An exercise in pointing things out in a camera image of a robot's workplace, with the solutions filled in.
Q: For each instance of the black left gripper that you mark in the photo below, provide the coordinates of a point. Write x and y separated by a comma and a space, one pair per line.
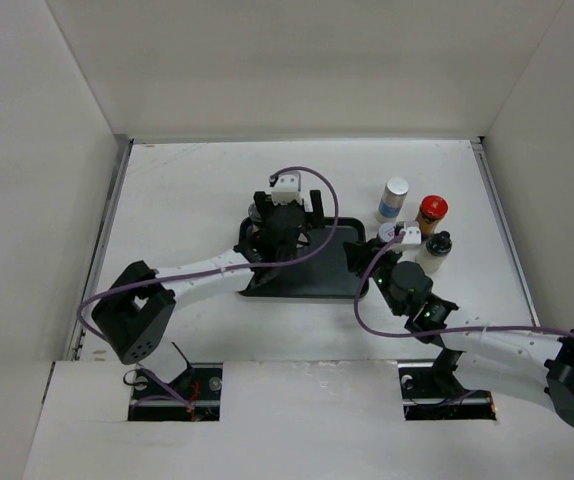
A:
314, 217

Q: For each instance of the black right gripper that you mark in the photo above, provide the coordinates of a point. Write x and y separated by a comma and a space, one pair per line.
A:
356, 253

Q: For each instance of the clear lid pepper grinder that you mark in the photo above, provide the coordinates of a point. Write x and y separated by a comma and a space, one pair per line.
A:
254, 215

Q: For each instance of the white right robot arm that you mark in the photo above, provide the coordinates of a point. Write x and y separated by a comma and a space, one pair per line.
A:
531, 363

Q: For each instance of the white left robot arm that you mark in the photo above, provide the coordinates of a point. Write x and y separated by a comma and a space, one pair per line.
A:
133, 315

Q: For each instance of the black rectangular tray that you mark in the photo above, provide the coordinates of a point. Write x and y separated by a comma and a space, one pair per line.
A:
325, 277

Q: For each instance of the small white red label jar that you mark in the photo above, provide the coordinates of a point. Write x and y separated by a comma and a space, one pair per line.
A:
387, 232

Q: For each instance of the silver lid blue label bottle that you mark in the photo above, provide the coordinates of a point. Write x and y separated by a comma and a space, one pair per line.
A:
392, 200

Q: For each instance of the black cap white bottle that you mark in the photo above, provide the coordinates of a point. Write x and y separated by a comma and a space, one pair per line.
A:
434, 251

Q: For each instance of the red lid orange sauce jar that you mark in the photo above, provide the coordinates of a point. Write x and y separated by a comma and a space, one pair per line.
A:
432, 210

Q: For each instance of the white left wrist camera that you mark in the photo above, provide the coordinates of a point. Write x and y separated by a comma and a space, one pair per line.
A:
286, 188

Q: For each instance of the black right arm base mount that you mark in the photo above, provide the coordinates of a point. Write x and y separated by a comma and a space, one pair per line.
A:
430, 392

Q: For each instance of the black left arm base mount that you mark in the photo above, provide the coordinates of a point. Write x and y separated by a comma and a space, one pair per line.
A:
201, 385

